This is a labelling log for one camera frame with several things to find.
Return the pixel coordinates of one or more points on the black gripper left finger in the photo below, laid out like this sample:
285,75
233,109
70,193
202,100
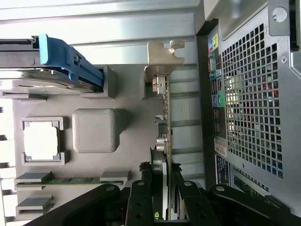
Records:
138,207

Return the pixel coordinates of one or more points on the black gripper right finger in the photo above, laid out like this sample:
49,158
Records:
195,207

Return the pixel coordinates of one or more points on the green RAM stick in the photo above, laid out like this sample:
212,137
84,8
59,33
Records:
70,182

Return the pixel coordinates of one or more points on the gray plastic parts rack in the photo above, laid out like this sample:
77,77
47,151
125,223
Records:
131,131

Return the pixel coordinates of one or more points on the silver CPU chip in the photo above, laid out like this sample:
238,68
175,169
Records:
41,141

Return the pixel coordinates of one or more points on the silver hard disk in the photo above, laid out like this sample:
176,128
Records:
35,80

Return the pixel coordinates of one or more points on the hard drive in blue caddy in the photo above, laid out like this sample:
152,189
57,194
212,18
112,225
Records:
70,56

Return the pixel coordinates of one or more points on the open dark PC case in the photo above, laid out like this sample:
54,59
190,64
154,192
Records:
240,14

